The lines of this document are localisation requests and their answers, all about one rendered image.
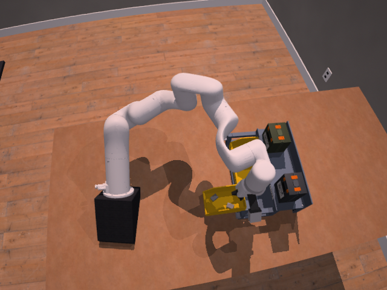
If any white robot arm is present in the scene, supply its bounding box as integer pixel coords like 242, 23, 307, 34
95, 73, 276, 223

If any grey metal shelf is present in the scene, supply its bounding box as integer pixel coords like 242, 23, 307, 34
225, 121, 313, 219

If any dark olive case with orange latches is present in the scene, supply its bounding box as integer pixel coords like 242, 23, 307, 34
262, 122, 291, 153

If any black tool case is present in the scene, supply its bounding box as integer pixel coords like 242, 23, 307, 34
275, 172, 307, 203

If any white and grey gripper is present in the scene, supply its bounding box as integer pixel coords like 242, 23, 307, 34
232, 179, 266, 201

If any yellow bin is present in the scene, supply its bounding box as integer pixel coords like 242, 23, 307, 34
229, 137, 259, 150
233, 166, 252, 184
203, 184, 247, 216

